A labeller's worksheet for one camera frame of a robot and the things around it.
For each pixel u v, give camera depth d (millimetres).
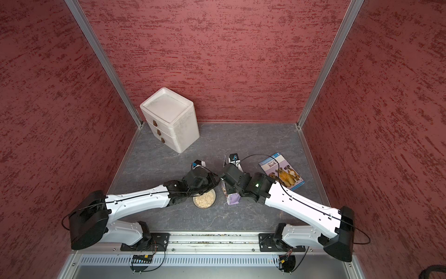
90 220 411
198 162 765
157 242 734
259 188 467
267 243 726
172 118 897
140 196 503
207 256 712
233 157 632
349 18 738
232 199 815
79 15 726
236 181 509
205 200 812
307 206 426
